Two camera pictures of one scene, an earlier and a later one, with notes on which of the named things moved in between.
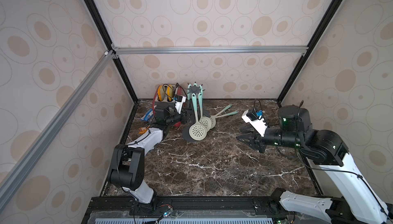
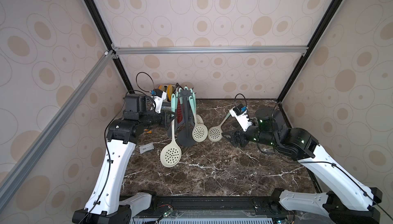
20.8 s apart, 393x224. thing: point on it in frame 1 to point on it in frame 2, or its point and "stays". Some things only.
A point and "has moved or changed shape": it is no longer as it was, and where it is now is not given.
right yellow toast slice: (170, 92) stays
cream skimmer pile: (213, 118) to (171, 156)
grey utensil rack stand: (197, 91) has moved or changed shape
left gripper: (184, 119) to (166, 117)
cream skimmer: (204, 120) to (199, 120)
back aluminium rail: (289, 50) stays
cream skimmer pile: (224, 110) to (215, 133)
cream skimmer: (197, 131) stays
